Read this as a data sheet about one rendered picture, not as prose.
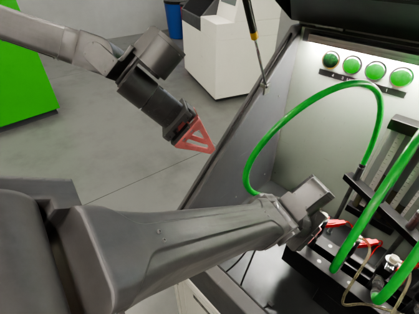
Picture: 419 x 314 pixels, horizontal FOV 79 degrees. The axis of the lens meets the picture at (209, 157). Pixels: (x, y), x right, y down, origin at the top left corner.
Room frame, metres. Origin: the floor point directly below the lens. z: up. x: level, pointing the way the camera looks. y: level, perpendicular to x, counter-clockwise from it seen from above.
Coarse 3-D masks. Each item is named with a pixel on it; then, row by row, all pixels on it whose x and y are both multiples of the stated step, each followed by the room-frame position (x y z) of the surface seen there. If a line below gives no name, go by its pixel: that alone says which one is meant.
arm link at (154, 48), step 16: (144, 32) 0.45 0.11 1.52; (160, 32) 0.45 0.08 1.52; (96, 48) 0.43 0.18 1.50; (128, 48) 0.44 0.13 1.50; (144, 48) 0.44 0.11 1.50; (160, 48) 0.43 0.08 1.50; (176, 48) 0.43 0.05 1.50; (96, 64) 0.41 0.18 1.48; (112, 64) 0.41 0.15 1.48; (160, 64) 0.42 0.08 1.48; (176, 64) 0.44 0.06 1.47
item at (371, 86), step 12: (336, 84) 0.47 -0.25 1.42; (348, 84) 0.48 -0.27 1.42; (360, 84) 0.49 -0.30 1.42; (372, 84) 0.50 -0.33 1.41; (312, 96) 0.46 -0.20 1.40; (324, 96) 0.46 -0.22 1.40; (300, 108) 0.44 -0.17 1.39; (288, 120) 0.43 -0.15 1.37; (276, 132) 0.42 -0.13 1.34; (264, 144) 0.41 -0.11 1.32; (372, 144) 0.54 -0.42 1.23; (252, 156) 0.41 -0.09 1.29; (252, 192) 0.41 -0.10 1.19
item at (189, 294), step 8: (184, 280) 0.42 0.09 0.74; (184, 288) 0.42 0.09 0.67; (192, 288) 0.38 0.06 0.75; (184, 296) 0.43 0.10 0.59; (192, 296) 0.39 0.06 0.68; (200, 296) 0.36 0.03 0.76; (184, 304) 0.43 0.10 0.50; (192, 304) 0.39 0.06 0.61; (200, 304) 0.36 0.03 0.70; (208, 304) 0.33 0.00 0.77; (184, 312) 0.44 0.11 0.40; (192, 312) 0.39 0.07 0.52; (200, 312) 0.36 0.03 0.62; (208, 312) 0.33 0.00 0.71; (216, 312) 0.30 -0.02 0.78
